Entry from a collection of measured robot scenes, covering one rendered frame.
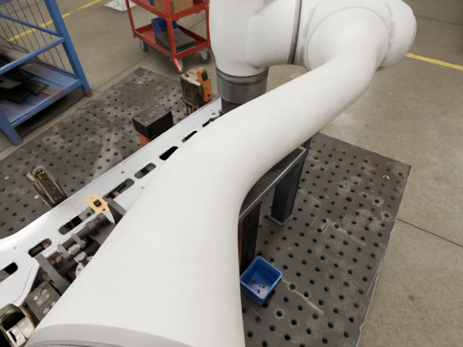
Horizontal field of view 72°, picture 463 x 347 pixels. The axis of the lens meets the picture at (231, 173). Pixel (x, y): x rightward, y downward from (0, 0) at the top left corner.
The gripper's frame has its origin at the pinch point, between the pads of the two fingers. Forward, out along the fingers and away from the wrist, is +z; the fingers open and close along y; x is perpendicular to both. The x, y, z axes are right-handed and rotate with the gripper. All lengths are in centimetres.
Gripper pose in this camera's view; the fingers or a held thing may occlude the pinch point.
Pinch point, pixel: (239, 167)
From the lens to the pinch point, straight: 72.6
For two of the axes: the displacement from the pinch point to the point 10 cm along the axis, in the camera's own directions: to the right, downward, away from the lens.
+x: -2.6, 7.2, -6.4
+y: -9.7, -2.0, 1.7
